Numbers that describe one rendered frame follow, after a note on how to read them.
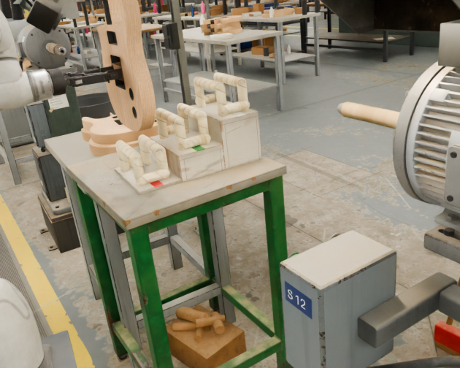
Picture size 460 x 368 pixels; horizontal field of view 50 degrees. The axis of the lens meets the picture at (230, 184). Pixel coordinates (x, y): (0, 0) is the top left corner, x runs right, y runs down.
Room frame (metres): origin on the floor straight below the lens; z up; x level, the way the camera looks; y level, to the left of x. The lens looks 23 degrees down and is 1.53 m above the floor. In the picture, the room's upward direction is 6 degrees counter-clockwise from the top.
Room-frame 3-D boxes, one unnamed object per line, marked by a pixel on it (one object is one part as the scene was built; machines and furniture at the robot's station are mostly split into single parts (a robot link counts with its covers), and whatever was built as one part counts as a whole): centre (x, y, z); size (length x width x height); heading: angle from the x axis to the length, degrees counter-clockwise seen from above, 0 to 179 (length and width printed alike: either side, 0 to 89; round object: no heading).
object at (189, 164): (1.64, 0.14, 0.98); 0.27 x 0.16 x 0.09; 28
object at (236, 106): (1.63, -0.04, 1.12); 0.11 x 0.03 x 0.03; 118
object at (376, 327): (0.63, -0.26, 1.02); 0.19 x 0.04 x 0.04; 120
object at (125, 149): (1.55, 0.32, 1.04); 0.20 x 0.03 x 0.03; 27
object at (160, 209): (1.66, 0.21, 0.55); 0.62 x 0.58 x 0.76; 30
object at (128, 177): (1.57, 0.28, 0.94); 0.27 x 0.15 x 0.01; 28
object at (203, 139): (1.56, 0.10, 1.04); 0.11 x 0.03 x 0.03; 118
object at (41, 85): (1.46, 0.52, 1.29); 0.09 x 0.06 x 0.09; 27
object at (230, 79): (1.73, -0.04, 1.20); 0.20 x 0.03 x 0.03; 27
